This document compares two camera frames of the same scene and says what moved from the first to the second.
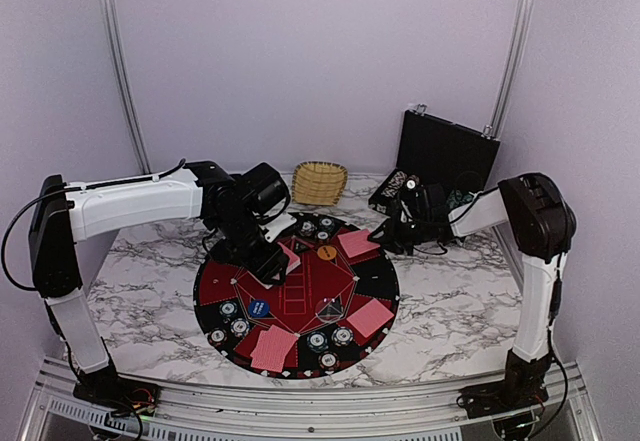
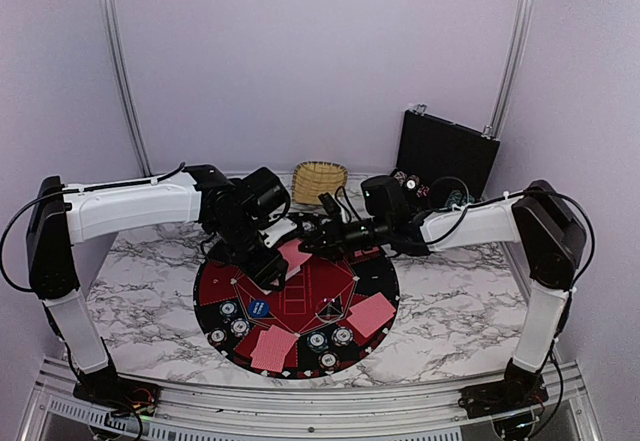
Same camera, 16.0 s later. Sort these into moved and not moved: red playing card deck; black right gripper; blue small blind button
Moved: black right gripper; red playing card deck
Not moved: blue small blind button
